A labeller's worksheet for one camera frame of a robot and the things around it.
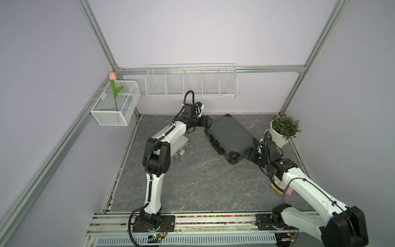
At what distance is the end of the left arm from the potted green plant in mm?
410

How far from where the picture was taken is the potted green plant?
2.97 feet

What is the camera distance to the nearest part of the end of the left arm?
0.78 m
